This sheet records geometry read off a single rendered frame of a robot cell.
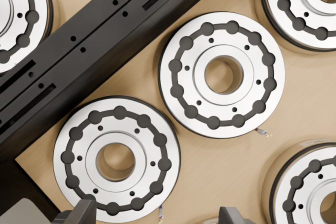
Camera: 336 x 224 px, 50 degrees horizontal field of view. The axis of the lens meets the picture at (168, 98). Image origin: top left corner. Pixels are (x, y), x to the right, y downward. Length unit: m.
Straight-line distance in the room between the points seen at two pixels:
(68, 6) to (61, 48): 0.11
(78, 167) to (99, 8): 0.13
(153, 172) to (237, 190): 0.08
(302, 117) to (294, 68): 0.04
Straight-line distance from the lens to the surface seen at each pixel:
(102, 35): 0.22
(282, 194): 0.31
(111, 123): 0.29
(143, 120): 0.29
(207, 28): 0.29
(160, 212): 0.30
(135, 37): 0.25
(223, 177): 0.33
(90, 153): 0.29
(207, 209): 0.34
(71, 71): 0.22
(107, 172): 0.31
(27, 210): 0.31
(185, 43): 0.29
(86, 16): 0.22
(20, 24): 0.31
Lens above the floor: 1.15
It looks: 88 degrees down
